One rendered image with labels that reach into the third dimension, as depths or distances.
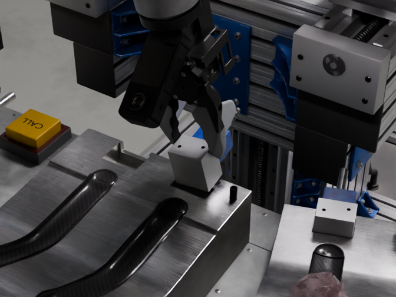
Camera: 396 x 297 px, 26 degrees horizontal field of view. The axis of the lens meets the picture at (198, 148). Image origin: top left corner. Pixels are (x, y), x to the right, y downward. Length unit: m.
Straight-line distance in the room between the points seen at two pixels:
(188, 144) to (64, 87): 1.86
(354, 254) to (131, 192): 0.29
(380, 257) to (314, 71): 0.30
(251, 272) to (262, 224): 0.09
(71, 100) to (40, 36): 0.44
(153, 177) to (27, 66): 1.96
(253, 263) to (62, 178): 0.27
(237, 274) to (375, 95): 0.31
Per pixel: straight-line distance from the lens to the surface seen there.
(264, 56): 1.43
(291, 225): 1.10
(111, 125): 2.71
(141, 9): 0.95
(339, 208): 1.10
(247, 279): 1.11
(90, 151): 1.17
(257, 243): 1.16
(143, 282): 0.99
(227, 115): 1.05
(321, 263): 1.07
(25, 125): 1.32
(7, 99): 1.21
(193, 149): 1.06
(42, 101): 2.86
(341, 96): 1.23
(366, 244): 1.09
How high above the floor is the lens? 1.61
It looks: 38 degrees down
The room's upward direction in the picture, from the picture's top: straight up
